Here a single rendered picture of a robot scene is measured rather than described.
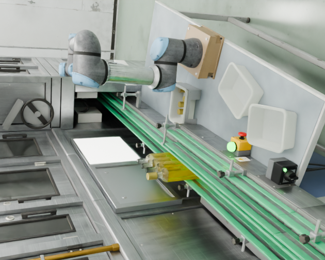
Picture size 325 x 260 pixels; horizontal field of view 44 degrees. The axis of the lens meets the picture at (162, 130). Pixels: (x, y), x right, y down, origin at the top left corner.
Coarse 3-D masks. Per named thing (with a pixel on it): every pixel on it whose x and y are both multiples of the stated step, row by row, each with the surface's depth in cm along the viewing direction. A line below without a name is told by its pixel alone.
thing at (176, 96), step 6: (174, 90) 228; (186, 90) 214; (174, 96) 230; (180, 96) 231; (186, 96) 214; (174, 102) 231; (186, 102) 215; (174, 108) 232; (180, 108) 233; (174, 114) 233; (174, 120) 230; (180, 120) 230
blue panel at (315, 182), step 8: (312, 160) 189; (320, 160) 190; (304, 176) 169; (312, 176) 170; (320, 176) 171; (304, 184) 162; (312, 184) 162; (320, 184) 163; (312, 192) 155; (320, 192) 156
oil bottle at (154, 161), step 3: (171, 156) 203; (153, 159) 197; (156, 159) 197; (159, 159) 198; (162, 159) 198; (165, 159) 198; (168, 159) 199; (171, 159) 199; (174, 159) 200; (177, 159) 200; (153, 162) 196; (156, 162) 195; (153, 165) 195
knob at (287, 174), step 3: (288, 171) 152; (291, 171) 152; (285, 174) 152; (288, 174) 151; (291, 174) 151; (294, 174) 152; (285, 177) 152; (288, 177) 151; (291, 177) 150; (294, 177) 151; (297, 177) 151; (285, 180) 153; (288, 180) 151; (291, 180) 150
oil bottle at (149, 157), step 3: (153, 153) 205; (156, 153) 205; (159, 153) 206; (162, 153) 206; (165, 153) 207; (168, 153) 207; (147, 156) 202; (150, 156) 201; (153, 156) 201; (156, 156) 201; (159, 156) 202; (162, 156) 203; (165, 156) 203; (168, 156) 204; (147, 159) 201; (150, 159) 200
